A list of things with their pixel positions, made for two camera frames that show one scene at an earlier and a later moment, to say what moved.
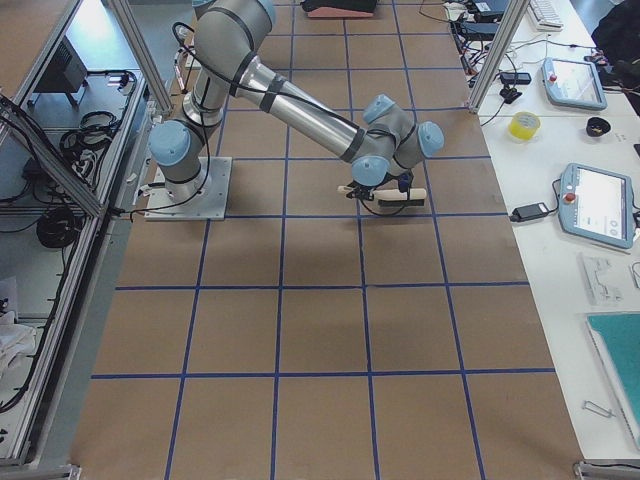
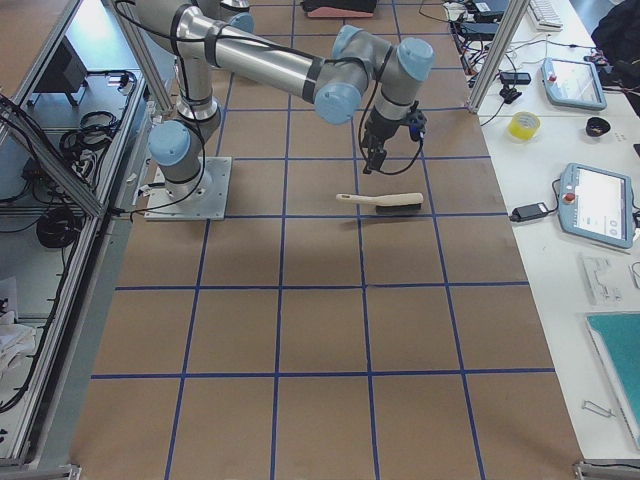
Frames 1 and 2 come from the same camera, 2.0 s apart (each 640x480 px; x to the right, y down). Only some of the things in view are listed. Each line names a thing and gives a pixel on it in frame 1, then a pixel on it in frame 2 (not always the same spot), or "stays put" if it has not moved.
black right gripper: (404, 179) → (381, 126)
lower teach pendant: (596, 204) stays put
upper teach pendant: (573, 84) stays put
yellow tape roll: (523, 124) stays put
